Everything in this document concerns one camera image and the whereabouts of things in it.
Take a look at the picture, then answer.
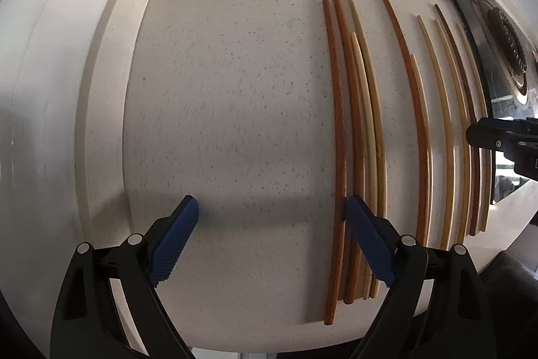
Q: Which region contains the dark brown chopstick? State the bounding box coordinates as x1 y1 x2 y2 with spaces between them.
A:
333 0 365 304
434 4 482 243
322 0 347 326

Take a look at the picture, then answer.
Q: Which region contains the pale short chopstick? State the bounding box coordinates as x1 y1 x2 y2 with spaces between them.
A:
410 54 432 246
349 32 380 301

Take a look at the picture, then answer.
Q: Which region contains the pale short chopstick middle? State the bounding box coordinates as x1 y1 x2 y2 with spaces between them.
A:
410 54 432 246

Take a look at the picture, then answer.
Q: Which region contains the black glass gas stove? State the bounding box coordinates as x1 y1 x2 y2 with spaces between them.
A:
454 0 537 202

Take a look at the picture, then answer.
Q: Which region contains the light wood chopstick long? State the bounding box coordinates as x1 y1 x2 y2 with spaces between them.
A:
345 0 389 299

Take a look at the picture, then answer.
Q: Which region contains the reddish brown chopstick middle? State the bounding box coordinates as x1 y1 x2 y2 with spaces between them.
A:
382 0 432 246

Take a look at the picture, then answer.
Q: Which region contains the near gas burner ring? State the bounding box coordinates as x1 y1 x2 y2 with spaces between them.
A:
468 0 532 106

